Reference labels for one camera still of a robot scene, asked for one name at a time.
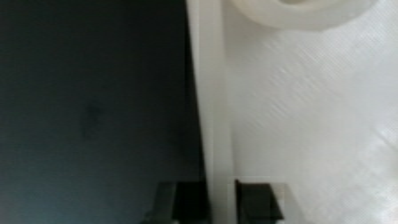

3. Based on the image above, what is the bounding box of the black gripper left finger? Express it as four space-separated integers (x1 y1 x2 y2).
140 182 207 224

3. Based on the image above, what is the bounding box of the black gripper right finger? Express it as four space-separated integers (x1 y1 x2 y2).
234 181 284 224

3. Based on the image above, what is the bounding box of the white square tabletop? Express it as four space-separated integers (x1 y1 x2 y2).
184 0 398 224

